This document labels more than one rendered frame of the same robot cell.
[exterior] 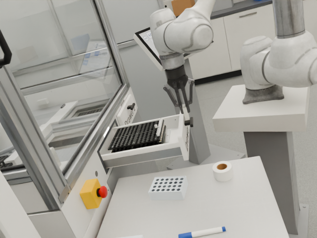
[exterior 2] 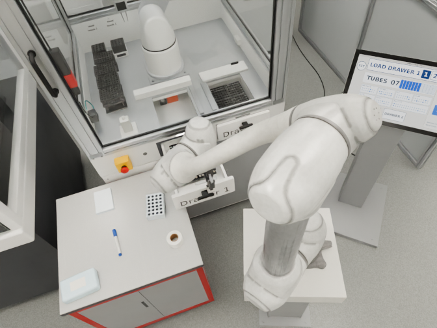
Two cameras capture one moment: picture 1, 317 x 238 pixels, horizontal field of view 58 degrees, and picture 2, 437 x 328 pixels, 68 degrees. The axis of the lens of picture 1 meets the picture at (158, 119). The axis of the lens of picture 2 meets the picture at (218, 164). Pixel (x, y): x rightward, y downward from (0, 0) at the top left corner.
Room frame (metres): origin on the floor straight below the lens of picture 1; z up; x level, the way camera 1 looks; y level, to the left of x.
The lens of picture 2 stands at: (0.80, -0.83, 2.15)
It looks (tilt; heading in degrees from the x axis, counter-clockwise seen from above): 54 degrees down; 65
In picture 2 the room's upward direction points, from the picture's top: 8 degrees counter-clockwise
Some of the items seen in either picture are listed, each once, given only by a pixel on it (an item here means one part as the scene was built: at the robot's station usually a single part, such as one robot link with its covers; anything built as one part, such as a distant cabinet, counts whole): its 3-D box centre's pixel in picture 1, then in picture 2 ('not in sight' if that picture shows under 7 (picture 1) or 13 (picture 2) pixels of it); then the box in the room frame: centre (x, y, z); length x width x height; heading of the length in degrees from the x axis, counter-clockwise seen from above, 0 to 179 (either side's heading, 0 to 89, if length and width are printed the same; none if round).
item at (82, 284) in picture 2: not in sight; (80, 285); (0.42, -0.13, 0.78); 0.15 x 0.10 x 0.04; 171
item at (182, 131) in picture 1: (184, 130); (204, 192); (1.07, -0.09, 0.87); 0.29 x 0.02 x 0.11; 166
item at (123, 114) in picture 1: (128, 113); (243, 125); (1.45, 0.15, 0.87); 0.29 x 0.02 x 0.11; 166
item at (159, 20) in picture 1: (166, 31); (198, 139); (1.08, -0.12, 1.28); 0.13 x 0.11 x 0.16; 21
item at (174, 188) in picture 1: (168, 188); (155, 205); (0.85, 0.04, 0.78); 0.12 x 0.08 x 0.04; 67
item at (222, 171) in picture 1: (222, 171); (175, 239); (0.85, -0.17, 0.78); 0.07 x 0.07 x 0.04
